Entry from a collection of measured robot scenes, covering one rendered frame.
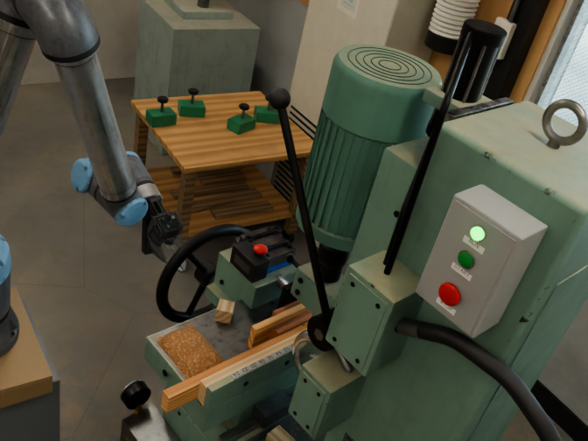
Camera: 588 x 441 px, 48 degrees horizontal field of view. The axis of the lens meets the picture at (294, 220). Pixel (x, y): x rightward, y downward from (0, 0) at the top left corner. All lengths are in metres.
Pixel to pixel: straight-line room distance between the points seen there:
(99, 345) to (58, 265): 0.47
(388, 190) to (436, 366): 0.27
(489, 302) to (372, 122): 0.34
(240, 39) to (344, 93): 2.52
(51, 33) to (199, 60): 2.13
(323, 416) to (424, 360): 0.20
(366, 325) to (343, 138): 0.29
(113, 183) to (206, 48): 1.89
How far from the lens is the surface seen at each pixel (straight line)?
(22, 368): 1.67
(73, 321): 2.64
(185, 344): 1.29
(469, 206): 0.81
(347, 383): 1.08
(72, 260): 2.90
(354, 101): 1.01
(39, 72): 4.26
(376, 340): 0.95
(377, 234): 1.05
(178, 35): 3.35
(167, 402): 1.20
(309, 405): 1.11
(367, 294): 0.93
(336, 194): 1.08
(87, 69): 1.43
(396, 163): 0.99
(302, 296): 1.30
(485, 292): 0.83
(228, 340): 1.35
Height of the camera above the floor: 1.86
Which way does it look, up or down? 34 degrees down
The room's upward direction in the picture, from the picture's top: 14 degrees clockwise
